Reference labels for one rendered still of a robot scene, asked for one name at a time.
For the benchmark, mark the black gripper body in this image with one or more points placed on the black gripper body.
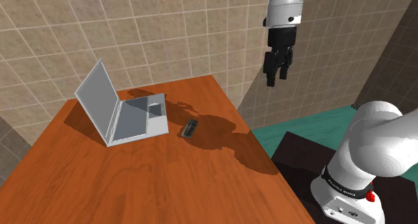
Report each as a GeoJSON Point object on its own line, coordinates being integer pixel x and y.
{"type": "Point", "coordinates": [281, 37]}

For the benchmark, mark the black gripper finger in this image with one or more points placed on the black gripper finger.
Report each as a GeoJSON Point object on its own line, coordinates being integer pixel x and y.
{"type": "Point", "coordinates": [270, 69]}
{"type": "Point", "coordinates": [286, 65]}

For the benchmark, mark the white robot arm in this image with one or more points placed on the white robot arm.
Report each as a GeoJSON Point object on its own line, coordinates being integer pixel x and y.
{"type": "Point", "coordinates": [365, 144]}

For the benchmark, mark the dark robot stand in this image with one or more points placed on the dark robot stand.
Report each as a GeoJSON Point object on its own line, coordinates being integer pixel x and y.
{"type": "Point", "coordinates": [302, 158]}

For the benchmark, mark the black remote control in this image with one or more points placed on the black remote control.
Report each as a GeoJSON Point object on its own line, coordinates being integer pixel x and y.
{"type": "Point", "coordinates": [190, 129]}

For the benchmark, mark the open silver laptop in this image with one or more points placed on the open silver laptop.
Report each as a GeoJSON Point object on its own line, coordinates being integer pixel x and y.
{"type": "Point", "coordinates": [127, 115]}

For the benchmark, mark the brown wooden table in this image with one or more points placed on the brown wooden table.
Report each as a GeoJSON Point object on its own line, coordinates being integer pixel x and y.
{"type": "Point", "coordinates": [137, 184]}

